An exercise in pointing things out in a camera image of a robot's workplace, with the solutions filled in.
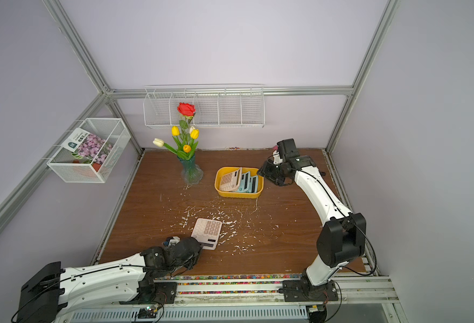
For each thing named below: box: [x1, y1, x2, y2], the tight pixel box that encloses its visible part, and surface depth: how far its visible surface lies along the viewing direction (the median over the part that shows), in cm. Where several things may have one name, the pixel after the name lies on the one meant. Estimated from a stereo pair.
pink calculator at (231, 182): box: [219, 166, 243, 192], surface depth 103 cm
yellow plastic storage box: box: [214, 166, 265, 199], surface depth 101 cm
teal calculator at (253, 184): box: [247, 174, 259, 194], surface depth 101 cm
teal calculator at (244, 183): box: [237, 171, 251, 193], surface depth 100 cm
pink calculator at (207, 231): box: [191, 218, 223, 251], surface depth 89 cm
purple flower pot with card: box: [61, 127, 114, 173], surface depth 75 cm
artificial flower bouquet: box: [152, 102, 200, 161], surface depth 91 cm
